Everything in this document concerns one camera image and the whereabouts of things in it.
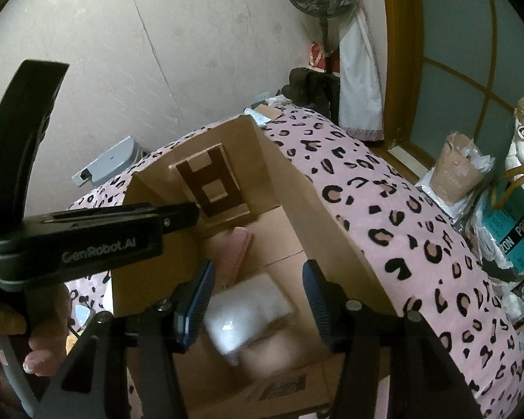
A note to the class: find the person's left hand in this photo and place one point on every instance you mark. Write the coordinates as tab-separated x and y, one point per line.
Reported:
48	336

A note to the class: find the red printed item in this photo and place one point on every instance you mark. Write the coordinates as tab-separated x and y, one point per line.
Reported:
316	54

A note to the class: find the wooden framed sliding door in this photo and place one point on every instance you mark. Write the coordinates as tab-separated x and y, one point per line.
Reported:
454	30

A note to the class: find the flat brown cardboard piece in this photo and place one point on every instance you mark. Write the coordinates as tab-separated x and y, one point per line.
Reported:
268	112

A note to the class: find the pink leopard print blanket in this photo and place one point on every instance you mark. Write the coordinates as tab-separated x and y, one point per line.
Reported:
419	248

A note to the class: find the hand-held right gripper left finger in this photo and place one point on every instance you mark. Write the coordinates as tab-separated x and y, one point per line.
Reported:
198	297

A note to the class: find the brown paper bag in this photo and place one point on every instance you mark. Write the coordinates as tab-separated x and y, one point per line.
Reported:
456	170

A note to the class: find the pink flat item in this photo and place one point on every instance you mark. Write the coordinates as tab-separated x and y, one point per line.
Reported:
238	248

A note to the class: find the white wall plate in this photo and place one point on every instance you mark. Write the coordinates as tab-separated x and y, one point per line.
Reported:
262	95

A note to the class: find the white hanging cloth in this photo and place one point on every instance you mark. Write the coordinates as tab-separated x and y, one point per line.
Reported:
360	78

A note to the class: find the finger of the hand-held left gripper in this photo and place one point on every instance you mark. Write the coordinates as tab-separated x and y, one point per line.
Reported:
179	218

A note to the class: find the grey plastic appliance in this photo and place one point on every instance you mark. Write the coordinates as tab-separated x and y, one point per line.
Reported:
109	161

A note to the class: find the pile of black clothes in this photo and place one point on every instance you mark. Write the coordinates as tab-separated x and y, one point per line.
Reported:
308	87

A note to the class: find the teal shopping bag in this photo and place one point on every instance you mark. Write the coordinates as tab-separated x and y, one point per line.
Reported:
508	227

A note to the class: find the brown cardboard box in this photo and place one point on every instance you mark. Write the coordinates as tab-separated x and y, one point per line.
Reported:
318	227

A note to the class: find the white plastic packet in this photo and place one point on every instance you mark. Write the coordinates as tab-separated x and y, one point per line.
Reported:
249	310

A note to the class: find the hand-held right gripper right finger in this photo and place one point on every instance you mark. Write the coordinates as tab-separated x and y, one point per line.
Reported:
318	299

